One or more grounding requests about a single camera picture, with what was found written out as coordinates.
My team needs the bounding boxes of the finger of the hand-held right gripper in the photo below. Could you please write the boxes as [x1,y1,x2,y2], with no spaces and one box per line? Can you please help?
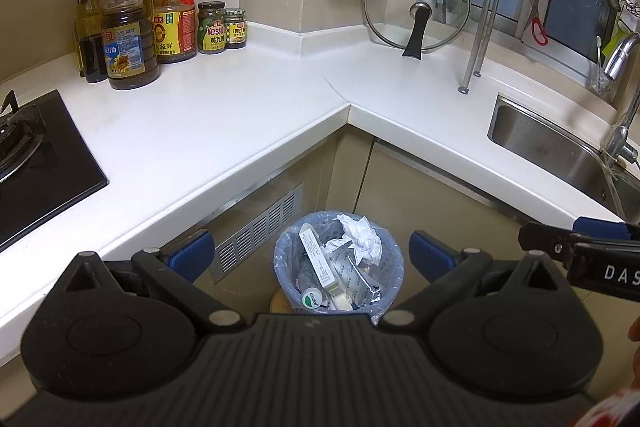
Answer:
[518,223,601,265]
[572,217,640,242]

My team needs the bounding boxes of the large yellow label oil bottle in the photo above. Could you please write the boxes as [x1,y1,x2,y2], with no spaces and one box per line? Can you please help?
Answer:
[149,0,197,64]

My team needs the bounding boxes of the narrow beige corner cabinet panel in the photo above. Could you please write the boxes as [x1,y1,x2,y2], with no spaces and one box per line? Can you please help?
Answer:
[327,129,376,215]

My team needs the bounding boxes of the steel faucet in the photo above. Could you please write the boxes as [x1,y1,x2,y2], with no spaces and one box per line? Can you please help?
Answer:
[597,32,640,168]

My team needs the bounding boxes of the person's right hand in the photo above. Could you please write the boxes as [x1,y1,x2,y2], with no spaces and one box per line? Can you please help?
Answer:
[627,317,640,385]

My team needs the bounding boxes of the black glass gas stove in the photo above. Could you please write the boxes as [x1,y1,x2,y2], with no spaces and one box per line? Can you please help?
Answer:
[0,89,110,253]

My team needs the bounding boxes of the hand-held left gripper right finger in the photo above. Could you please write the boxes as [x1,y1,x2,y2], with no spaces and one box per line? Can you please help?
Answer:
[378,231,576,331]

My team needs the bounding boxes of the slim dark sauce bottle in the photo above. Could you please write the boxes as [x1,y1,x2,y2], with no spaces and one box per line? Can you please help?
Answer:
[74,0,110,84]

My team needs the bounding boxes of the person's red printed clothing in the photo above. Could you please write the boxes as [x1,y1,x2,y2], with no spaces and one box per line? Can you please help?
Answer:
[575,387,640,427]

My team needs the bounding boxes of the small yellow label jar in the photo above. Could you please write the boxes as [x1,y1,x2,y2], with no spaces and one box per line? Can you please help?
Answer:
[223,7,248,50]

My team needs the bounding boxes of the glass pot lid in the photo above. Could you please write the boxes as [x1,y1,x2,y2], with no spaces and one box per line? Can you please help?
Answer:
[363,0,471,60]

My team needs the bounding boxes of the green label sauce jar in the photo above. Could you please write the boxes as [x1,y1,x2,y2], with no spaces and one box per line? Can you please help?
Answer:
[197,1,227,54]

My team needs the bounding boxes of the large blue label sauce bottle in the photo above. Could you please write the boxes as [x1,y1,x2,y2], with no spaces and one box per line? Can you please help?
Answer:
[99,0,162,90]

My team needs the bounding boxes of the clear cup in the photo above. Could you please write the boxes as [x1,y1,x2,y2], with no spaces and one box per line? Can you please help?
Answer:
[587,36,613,96]

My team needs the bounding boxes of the silver foil packet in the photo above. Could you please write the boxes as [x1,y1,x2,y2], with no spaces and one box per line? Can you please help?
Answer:
[325,247,385,314]

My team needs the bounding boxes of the yellow green cloth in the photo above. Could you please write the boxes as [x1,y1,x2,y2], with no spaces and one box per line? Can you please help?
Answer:
[602,14,633,68]

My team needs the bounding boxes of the white cabinet vent grille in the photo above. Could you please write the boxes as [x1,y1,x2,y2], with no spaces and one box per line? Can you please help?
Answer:
[210,183,305,284]

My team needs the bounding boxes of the white crumpled paper ball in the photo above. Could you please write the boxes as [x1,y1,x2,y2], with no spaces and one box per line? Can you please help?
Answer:
[336,214,384,266]

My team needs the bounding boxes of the blue perforated trash bin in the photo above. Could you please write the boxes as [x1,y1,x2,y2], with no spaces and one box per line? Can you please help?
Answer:
[273,210,405,326]

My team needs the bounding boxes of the steel sink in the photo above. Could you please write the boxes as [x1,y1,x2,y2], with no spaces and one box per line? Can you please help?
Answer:
[486,93,640,222]

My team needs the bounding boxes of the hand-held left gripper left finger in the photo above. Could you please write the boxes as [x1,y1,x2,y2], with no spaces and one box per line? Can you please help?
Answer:
[60,229,246,331]

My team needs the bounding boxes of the red handled scissors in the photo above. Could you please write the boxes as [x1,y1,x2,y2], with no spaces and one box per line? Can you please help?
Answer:
[516,0,550,47]

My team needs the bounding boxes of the long white box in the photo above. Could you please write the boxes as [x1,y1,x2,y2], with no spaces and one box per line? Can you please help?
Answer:
[298,224,347,305]

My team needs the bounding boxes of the black stove burner grate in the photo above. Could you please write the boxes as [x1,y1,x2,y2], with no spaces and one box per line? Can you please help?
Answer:
[0,89,47,182]

